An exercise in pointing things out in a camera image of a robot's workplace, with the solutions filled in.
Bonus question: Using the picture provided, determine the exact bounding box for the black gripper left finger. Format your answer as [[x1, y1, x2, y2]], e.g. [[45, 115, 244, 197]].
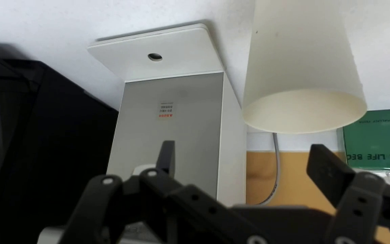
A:
[[58, 140, 268, 244]]

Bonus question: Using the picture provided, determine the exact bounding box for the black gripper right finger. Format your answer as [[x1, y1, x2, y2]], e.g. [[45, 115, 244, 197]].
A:
[[306, 143, 390, 244]]

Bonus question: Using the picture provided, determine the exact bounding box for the cream paper cup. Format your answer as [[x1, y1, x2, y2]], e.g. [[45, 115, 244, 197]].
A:
[[243, 0, 367, 134]]

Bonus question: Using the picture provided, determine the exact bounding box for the silver water dispenser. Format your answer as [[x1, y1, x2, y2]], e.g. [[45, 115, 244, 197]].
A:
[[90, 22, 247, 205]]

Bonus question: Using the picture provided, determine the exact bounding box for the green tissue box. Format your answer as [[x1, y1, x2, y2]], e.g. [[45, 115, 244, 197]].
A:
[[343, 109, 390, 170]]

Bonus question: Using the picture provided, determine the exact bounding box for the black microwave oven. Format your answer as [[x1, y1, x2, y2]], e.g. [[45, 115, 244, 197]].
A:
[[0, 43, 118, 244]]

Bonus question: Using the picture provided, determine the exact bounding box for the grey dispenser hose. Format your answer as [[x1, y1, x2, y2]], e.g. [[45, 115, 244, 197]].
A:
[[257, 131, 282, 207]]

